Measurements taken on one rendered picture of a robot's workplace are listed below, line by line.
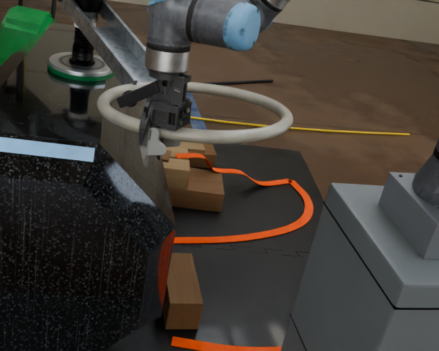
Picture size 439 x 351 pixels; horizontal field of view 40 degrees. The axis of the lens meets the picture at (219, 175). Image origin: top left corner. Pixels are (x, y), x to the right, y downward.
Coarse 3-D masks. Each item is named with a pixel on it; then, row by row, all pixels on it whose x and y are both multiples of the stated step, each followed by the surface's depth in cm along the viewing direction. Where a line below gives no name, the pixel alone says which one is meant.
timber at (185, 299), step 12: (180, 264) 227; (192, 264) 228; (168, 276) 219; (180, 276) 220; (192, 276) 221; (168, 288) 213; (180, 288) 214; (192, 288) 215; (168, 300) 209; (180, 300) 208; (192, 300) 209; (168, 312) 208; (180, 312) 209; (192, 312) 210; (168, 324) 210; (180, 324) 211; (192, 324) 212
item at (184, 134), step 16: (112, 96) 152; (224, 96) 171; (240, 96) 168; (256, 96) 165; (112, 112) 136; (288, 112) 150; (128, 128) 132; (160, 128) 129; (256, 128) 134; (272, 128) 136; (288, 128) 143
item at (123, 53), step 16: (64, 0) 189; (80, 16) 182; (112, 16) 188; (96, 32) 175; (112, 32) 187; (128, 32) 182; (96, 48) 176; (112, 48) 180; (128, 48) 183; (144, 48) 177; (112, 64) 170; (128, 64) 176; (144, 64) 177; (128, 80) 164; (144, 80) 172
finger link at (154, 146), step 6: (150, 132) 128; (156, 132) 127; (150, 138) 128; (156, 138) 127; (150, 144) 128; (156, 144) 127; (162, 144) 127; (144, 150) 128; (150, 150) 128; (156, 150) 128; (162, 150) 127; (144, 156) 129; (144, 162) 130
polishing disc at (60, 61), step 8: (56, 56) 200; (64, 56) 201; (96, 56) 207; (56, 64) 193; (64, 64) 194; (72, 64) 196; (96, 64) 200; (104, 64) 201; (64, 72) 191; (72, 72) 190; (80, 72) 190; (88, 72) 192; (96, 72) 193; (104, 72) 195
